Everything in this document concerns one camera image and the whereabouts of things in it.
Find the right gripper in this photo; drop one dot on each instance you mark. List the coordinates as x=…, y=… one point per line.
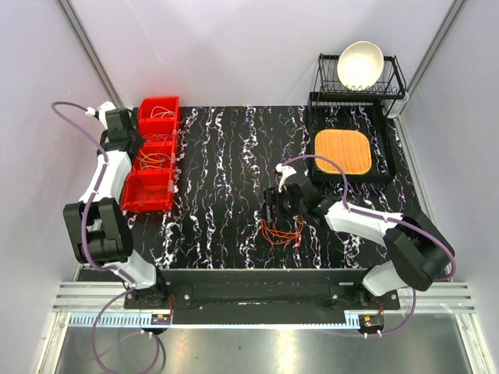
x=272, y=196

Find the black dish rack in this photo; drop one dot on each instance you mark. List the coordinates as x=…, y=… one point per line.
x=328, y=89

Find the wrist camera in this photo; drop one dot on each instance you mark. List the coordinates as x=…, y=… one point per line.
x=100, y=112
x=283, y=171

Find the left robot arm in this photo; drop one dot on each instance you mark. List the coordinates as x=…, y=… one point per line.
x=97, y=229

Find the white cup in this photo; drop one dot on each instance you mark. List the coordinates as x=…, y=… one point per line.
x=393, y=108

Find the red bin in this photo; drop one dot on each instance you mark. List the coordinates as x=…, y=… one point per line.
x=155, y=156
x=159, y=108
x=159, y=130
x=148, y=191

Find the orange woven mat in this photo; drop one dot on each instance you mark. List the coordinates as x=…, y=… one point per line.
x=349, y=149

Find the red bin farthest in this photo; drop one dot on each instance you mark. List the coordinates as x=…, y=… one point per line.
x=159, y=108

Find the white bowl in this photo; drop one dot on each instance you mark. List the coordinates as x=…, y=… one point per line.
x=360, y=65

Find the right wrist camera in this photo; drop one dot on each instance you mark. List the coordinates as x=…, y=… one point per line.
x=283, y=171

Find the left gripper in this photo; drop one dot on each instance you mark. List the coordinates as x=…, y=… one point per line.
x=139, y=140

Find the aluminium frame post right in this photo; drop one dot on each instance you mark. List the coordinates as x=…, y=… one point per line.
x=450, y=19

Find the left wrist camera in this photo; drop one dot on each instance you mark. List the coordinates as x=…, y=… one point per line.
x=100, y=112

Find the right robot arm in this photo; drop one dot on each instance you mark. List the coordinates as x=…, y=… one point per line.
x=418, y=252

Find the red bin nearest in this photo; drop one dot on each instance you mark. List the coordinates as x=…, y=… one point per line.
x=148, y=191

